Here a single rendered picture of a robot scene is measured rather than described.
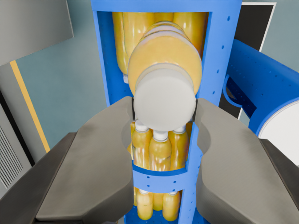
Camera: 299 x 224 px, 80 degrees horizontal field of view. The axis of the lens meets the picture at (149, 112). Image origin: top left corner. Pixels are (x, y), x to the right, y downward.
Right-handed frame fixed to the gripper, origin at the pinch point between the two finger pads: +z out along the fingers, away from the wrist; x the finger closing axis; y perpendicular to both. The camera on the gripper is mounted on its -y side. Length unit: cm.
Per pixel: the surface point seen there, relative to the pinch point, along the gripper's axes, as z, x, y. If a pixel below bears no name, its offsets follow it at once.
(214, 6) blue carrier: 19.5, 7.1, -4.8
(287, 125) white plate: 37, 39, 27
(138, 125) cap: 30.0, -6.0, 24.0
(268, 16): 125, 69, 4
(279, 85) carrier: 48, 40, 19
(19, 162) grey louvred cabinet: 121, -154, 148
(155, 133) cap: 26.1, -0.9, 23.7
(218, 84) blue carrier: 22.8, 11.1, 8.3
